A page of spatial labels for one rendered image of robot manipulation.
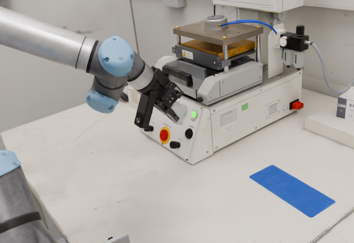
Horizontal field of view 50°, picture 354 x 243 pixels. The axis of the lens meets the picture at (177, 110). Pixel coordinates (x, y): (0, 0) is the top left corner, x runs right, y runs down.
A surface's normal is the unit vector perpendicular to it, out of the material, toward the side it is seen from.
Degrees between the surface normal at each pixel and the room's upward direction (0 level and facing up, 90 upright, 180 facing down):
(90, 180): 0
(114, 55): 46
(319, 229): 0
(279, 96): 90
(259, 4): 90
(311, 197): 0
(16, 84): 90
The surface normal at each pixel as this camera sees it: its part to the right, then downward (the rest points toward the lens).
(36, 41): 0.06, 0.35
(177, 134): -0.77, -0.08
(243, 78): 0.58, 0.29
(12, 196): 0.68, -0.50
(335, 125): -0.10, -0.90
